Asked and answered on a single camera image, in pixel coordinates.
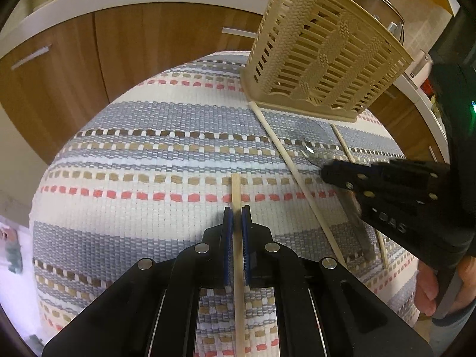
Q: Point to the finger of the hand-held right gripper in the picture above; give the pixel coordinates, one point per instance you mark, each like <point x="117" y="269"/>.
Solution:
<point x="390" y="169"/>
<point x="401" y="195"/>

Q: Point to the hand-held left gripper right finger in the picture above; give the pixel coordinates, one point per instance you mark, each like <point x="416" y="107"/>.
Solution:
<point x="246" y="238"/>

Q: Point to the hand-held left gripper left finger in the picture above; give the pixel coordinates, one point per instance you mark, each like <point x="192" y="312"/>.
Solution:
<point x="228" y="238"/>

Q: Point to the wooden chopstick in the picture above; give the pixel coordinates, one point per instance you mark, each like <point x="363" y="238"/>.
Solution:
<point x="344" y="145"/>
<point x="236" y="193"/>
<point x="297" y="171"/>

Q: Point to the metal spoon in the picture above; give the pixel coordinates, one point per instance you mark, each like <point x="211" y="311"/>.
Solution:
<point x="357" y="227"/>

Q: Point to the beige plastic utensil basket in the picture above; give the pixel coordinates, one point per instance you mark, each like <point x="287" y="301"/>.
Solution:
<point x="316" y="63"/>

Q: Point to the person's right hand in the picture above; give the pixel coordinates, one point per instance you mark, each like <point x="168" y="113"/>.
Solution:
<point x="425" y="290"/>

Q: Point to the white electric kettle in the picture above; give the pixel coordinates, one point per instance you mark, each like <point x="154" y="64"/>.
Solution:
<point x="420" y="67"/>

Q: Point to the striped woven tablecloth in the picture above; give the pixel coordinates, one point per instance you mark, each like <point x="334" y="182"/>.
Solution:
<point x="148" y="156"/>

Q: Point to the wooden base cabinet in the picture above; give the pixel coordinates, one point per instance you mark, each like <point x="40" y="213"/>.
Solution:
<point x="55" y="81"/>

